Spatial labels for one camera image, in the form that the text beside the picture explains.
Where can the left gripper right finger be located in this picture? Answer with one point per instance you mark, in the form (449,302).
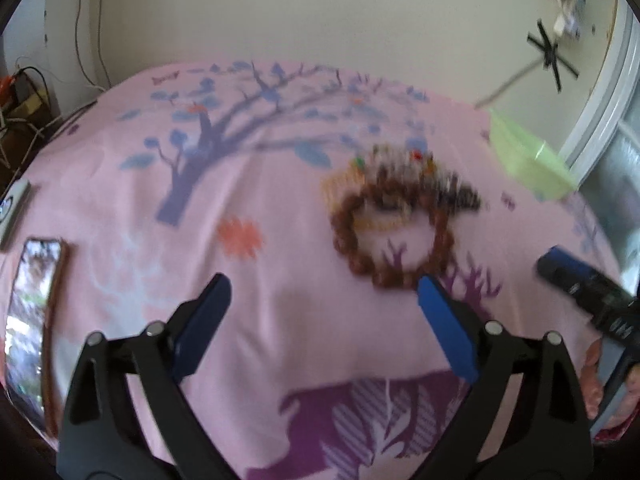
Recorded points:
(547,436)

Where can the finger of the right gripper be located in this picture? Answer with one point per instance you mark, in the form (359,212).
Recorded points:
(576,278)

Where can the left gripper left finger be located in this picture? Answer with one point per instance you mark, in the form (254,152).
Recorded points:
(101,436)

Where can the mixed jewelry pile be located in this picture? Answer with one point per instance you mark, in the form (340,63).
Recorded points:
(403,173)

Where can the smartphone in brown case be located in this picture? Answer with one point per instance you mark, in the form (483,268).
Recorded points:
(27,342)

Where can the green plastic basket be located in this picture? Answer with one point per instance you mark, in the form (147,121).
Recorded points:
(529,159)

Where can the black tape cross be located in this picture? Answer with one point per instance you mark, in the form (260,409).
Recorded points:
(551,59)

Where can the white power strip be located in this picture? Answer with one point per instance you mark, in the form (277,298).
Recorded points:
(568,23)

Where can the pink tree-print bedsheet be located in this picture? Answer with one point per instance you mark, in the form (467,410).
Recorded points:
(185,171)

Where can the bedside clutter pile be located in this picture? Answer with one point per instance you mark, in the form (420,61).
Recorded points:
(26,110)

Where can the white window frame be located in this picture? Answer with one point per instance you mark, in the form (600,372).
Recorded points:
(609,98)

